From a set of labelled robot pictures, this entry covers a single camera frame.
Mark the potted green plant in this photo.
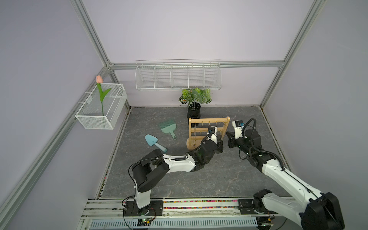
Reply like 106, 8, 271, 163
178, 88, 212, 119

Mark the pink artificial tulip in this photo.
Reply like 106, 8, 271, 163
96, 75, 111, 116

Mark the white wire wall shelf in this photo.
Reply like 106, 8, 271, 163
135, 59, 222, 90

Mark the teal small shovel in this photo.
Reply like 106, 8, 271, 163
145, 134, 168, 152

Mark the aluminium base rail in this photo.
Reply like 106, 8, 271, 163
79, 197, 285, 229

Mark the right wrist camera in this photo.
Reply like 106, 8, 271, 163
232, 120, 244, 139

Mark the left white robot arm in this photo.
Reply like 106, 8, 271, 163
122, 134, 223, 216

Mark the white slotted cable duct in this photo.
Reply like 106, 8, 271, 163
89, 217, 258, 230

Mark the white mesh wall basket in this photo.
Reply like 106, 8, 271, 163
75, 83, 127, 130

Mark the wooden jewelry display stand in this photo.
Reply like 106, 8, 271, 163
186, 117, 230, 150

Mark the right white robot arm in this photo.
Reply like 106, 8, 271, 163
226, 127, 345, 230

